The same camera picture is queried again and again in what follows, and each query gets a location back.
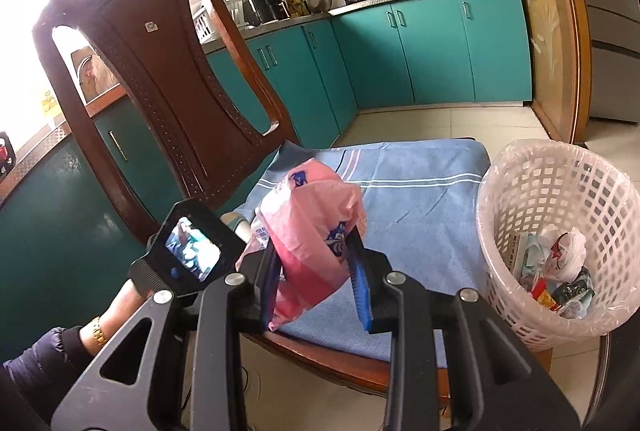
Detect dark wooden chair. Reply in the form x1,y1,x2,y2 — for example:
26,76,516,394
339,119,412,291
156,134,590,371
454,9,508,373
32,0,553,407

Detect black air fryer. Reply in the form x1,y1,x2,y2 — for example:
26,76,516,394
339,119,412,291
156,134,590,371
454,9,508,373
243,0,290,28

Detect white plastic bag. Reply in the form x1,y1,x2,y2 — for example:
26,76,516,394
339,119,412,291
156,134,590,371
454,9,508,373
537,225,587,283

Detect white dish rack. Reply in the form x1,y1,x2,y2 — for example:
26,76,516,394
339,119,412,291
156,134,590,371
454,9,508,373
192,1,236,44

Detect pink plastic bag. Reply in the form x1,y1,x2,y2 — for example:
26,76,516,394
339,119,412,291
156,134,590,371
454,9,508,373
235,158,368,332

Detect blue striped seat cloth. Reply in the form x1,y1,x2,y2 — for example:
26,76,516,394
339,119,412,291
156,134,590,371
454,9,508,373
240,138,492,369

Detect wooden framed glass door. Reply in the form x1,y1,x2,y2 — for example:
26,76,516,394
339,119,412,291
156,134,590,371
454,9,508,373
467,0,593,146

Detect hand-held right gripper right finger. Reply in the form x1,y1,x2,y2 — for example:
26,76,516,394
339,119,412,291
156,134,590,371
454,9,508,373
346,230,583,431

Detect grey refrigerator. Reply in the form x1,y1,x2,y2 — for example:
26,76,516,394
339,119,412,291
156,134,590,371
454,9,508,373
572,0,640,126

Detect white plastic lattice basket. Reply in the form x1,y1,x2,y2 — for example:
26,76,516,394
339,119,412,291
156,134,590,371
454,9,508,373
475,138,640,354

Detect person's left forearm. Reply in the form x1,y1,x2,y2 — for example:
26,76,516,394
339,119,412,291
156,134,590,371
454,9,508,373
2,316,108,424

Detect person's left hand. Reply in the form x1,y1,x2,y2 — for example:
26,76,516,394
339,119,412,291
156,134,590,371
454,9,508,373
102,283,151,337

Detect teal lower kitchen cabinets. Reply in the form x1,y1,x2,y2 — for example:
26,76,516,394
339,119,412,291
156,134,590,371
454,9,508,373
0,0,535,352

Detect white carton box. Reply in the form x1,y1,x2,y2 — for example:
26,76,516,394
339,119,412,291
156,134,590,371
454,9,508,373
507,231,531,269

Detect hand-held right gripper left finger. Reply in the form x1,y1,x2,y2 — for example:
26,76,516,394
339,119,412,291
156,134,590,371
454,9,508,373
50,238,288,431

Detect dark green crumpled wrapper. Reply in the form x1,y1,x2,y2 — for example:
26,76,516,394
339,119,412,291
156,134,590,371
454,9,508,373
554,267,596,312

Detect gold bracelet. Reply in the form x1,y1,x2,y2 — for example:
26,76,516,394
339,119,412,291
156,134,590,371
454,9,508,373
90,316,108,347

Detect beige printed board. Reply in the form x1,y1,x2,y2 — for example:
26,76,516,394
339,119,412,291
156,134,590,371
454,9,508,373
70,46,123,104

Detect red snack wrapper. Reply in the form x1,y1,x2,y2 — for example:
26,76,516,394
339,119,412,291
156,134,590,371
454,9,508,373
530,278,561,312

